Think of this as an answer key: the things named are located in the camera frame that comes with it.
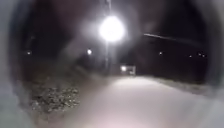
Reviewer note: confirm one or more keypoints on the distant street lamp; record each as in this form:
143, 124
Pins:
89, 51

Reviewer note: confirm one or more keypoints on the bright street lamp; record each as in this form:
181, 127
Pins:
111, 29

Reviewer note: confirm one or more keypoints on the pale paved path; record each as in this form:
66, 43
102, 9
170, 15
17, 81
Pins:
140, 103

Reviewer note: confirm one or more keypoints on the rough dark ground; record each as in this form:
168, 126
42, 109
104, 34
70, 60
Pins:
55, 98

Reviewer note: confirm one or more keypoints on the dark verge strip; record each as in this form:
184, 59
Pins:
180, 83

